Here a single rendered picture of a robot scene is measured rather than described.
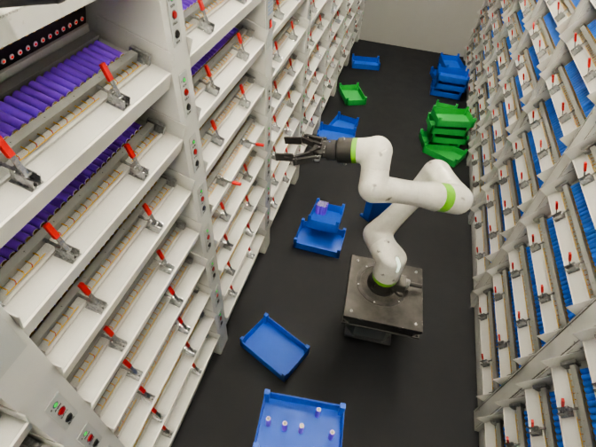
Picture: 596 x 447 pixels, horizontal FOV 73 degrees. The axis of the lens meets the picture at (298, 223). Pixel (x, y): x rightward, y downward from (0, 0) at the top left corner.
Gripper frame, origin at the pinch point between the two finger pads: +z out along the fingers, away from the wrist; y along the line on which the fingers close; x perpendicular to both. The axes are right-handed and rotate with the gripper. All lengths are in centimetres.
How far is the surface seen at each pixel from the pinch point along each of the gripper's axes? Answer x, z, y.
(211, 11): 51, 13, -5
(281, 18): 30, 13, 55
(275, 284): -103, 27, 10
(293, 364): -107, 4, -34
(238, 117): 10.9, 18.3, 3.5
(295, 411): -70, -13, -69
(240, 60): 29.9, 14.8, 10.1
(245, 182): -25.9, 27.0, 9.9
